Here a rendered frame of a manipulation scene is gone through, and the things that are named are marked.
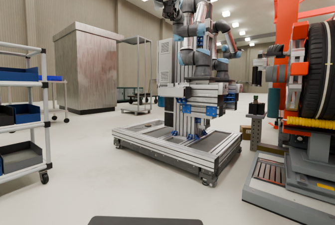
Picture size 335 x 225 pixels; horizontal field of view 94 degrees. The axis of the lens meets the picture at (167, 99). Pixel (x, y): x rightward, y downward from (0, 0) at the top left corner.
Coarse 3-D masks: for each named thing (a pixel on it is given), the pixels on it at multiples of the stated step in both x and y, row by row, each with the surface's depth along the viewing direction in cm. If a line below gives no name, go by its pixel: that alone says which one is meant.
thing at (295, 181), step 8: (288, 160) 129; (288, 168) 116; (288, 176) 106; (296, 176) 102; (304, 176) 102; (312, 176) 106; (288, 184) 100; (296, 184) 97; (304, 184) 95; (312, 184) 97; (320, 184) 92; (328, 184) 97; (304, 192) 95; (312, 192) 93; (320, 192) 91; (328, 192) 89; (328, 200) 89
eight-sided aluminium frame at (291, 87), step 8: (296, 48) 97; (304, 48) 94; (296, 56) 96; (304, 56) 94; (288, 88) 100; (296, 88) 96; (288, 96) 103; (296, 96) 101; (288, 104) 108; (296, 104) 105
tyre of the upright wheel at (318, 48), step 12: (312, 24) 99; (324, 24) 93; (312, 36) 92; (324, 36) 88; (312, 48) 89; (324, 48) 86; (312, 60) 88; (324, 60) 85; (312, 72) 88; (324, 72) 85; (312, 84) 89; (324, 84) 86; (312, 96) 91; (300, 108) 115; (312, 108) 96; (324, 108) 93
